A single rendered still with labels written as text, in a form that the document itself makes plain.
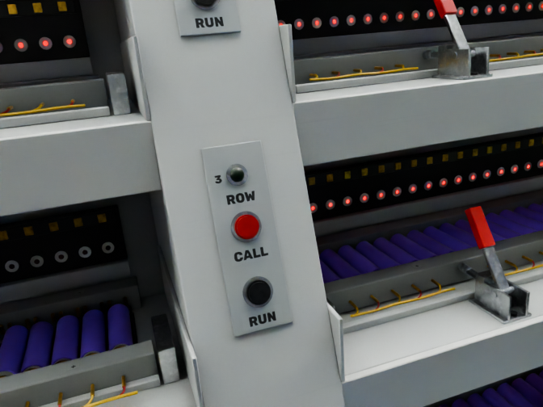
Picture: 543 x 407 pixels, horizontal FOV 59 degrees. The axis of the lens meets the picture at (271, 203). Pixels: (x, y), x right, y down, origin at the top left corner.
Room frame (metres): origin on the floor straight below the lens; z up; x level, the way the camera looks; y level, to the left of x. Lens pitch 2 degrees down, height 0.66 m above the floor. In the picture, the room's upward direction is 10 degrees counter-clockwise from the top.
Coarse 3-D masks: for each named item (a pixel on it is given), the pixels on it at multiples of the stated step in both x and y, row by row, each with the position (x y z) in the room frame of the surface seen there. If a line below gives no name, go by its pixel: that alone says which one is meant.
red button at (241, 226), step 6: (240, 216) 0.31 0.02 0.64; (246, 216) 0.31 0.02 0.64; (252, 216) 0.31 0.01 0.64; (240, 222) 0.31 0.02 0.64; (246, 222) 0.31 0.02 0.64; (252, 222) 0.31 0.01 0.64; (258, 222) 0.31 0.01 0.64; (234, 228) 0.31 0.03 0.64; (240, 228) 0.31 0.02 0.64; (246, 228) 0.31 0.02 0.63; (252, 228) 0.31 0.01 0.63; (258, 228) 0.31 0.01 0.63; (240, 234) 0.31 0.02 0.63; (246, 234) 0.31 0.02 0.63; (252, 234) 0.31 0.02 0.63
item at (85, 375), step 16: (112, 352) 0.34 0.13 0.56; (128, 352) 0.34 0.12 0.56; (144, 352) 0.34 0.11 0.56; (48, 368) 0.33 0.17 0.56; (64, 368) 0.33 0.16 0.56; (80, 368) 0.33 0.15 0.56; (96, 368) 0.33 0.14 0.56; (112, 368) 0.33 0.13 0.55; (128, 368) 0.33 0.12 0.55; (144, 368) 0.34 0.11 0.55; (0, 384) 0.32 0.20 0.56; (16, 384) 0.32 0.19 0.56; (32, 384) 0.32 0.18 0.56; (48, 384) 0.32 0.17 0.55; (64, 384) 0.32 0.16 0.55; (80, 384) 0.33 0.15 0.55; (96, 384) 0.33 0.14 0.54; (112, 384) 0.33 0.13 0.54; (0, 400) 0.31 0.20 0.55; (16, 400) 0.31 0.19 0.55; (32, 400) 0.32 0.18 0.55; (48, 400) 0.32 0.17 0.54; (112, 400) 0.32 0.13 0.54
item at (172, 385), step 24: (120, 264) 0.45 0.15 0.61; (0, 288) 0.42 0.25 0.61; (24, 288) 0.43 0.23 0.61; (48, 288) 0.44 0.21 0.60; (168, 288) 0.40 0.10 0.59; (144, 312) 0.44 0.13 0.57; (168, 312) 0.44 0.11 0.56; (144, 336) 0.40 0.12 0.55; (168, 336) 0.35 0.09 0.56; (168, 360) 0.34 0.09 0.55; (192, 360) 0.29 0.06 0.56; (168, 384) 0.34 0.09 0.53; (192, 384) 0.32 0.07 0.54
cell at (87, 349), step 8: (88, 312) 0.41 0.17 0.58; (96, 312) 0.41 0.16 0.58; (88, 320) 0.40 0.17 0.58; (96, 320) 0.40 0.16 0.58; (104, 320) 0.41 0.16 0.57; (88, 328) 0.38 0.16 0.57; (96, 328) 0.38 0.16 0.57; (104, 328) 0.39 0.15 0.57; (88, 336) 0.37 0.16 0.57; (96, 336) 0.37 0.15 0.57; (104, 336) 0.38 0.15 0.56; (88, 344) 0.36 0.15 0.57; (96, 344) 0.36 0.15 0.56; (104, 344) 0.37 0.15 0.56; (88, 352) 0.35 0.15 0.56; (96, 352) 0.36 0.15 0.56
